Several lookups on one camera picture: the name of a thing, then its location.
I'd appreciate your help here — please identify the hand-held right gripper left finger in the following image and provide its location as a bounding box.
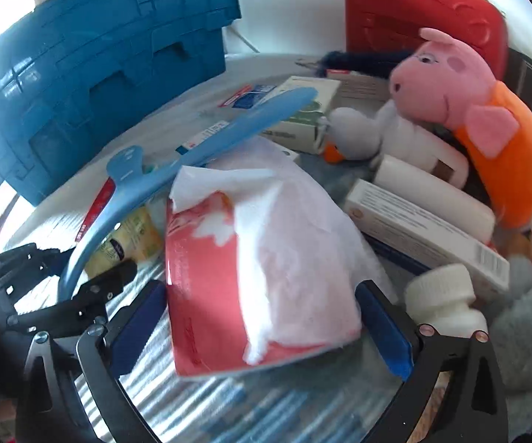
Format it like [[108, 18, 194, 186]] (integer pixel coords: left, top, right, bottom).
[[14, 279, 170, 443]]

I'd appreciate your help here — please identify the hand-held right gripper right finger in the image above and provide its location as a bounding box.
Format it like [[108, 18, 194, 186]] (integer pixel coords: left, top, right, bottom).
[[356, 279, 509, 443]]

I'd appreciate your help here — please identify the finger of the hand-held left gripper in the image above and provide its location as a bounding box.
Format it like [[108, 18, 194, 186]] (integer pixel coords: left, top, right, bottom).
[[10, 261, 138, 337], [0, 244, 75, 282]]

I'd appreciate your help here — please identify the pink tissue pack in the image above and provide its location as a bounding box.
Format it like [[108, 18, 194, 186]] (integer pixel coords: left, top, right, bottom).
[[164, 136, 364, 377]]

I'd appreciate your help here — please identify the blue plastic shoehorn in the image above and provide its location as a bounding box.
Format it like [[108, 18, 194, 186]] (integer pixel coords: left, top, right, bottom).
[[58, 87, 317, 308]]

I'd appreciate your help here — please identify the blue plastic container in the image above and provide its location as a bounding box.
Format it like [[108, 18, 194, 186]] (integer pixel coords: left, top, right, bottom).
[[0, 0, 241, 206]]

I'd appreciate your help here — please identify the yellow tube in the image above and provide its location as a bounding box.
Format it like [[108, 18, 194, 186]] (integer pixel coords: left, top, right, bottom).
[[83, 205, 163, 278]]

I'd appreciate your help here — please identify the white capped bottle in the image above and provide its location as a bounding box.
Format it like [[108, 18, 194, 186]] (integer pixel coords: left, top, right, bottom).
[[403, 263, 488, 337]]

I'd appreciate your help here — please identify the white barcode box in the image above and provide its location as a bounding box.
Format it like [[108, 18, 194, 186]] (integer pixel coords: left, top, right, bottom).
[[344, 179, 511, 289]]

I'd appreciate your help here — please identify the grey plush toy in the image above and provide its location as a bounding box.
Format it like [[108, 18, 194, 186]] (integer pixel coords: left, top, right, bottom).
[[488, 254, 532, 425]]

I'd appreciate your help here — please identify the white roll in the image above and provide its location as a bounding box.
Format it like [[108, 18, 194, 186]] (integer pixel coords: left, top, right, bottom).
[[374, 154, 497, 243]]

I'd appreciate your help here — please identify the white goose plush toy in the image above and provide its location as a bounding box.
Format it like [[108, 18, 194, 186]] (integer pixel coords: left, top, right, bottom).
[[324, 99, 470, 190]]

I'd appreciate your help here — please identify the small white tissue pack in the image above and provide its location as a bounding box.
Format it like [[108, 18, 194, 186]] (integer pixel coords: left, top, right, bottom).
[[217, 84, 276, 110]]

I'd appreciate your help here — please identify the green and white box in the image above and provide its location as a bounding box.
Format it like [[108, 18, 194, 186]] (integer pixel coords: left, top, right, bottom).
[[261, 76, 343, 155]]

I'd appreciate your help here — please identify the pink pig plush toy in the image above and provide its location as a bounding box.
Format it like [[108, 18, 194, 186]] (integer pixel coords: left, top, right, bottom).
[[388, 28, 532, 229]]

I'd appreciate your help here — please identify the navy fuzzy item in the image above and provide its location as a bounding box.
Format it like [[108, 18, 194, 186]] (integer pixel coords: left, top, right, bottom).
[[296, 46, 415, 79]]

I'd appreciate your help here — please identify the dark book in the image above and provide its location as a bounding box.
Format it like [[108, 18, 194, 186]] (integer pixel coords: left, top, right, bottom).
[[501, 48, 532, 158]]

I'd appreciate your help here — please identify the red plastic case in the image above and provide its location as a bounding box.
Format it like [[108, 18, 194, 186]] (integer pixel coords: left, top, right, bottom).
[[344, 0, 509, 79]]

